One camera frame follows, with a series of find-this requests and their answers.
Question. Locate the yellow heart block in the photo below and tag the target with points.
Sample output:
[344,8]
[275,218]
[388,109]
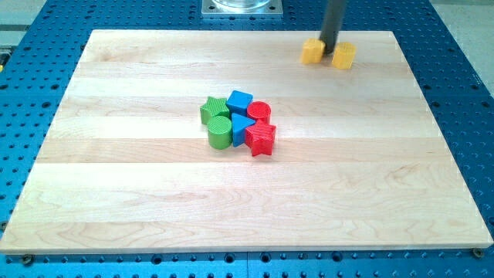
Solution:
[343,55]

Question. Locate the light wooden board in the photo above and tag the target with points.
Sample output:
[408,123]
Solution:
[358,162]

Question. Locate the red star block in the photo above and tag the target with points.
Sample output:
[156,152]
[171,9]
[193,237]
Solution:
[260,138]

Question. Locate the blue triangle block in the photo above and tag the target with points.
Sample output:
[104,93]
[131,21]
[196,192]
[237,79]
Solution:
[239,124]

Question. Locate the green cylinder block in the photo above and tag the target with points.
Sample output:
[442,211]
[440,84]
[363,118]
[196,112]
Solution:
[219,132]

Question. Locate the red cylinder block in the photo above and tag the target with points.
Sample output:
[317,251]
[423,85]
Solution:
[259,110]

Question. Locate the blue cube block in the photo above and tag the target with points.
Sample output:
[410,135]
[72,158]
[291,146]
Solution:
[238,102]

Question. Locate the green star block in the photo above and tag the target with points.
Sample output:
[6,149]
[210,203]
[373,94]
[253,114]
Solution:
[213,107]

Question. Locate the yellow pentagon block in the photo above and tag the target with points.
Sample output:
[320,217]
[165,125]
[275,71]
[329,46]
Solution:
[312,51]

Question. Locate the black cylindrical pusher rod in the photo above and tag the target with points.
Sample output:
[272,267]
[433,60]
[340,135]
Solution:
[331,24]

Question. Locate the blue perforated metal table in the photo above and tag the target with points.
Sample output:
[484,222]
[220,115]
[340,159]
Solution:
[41,65]

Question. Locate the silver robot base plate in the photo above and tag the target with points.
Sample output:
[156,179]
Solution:
[241,8]

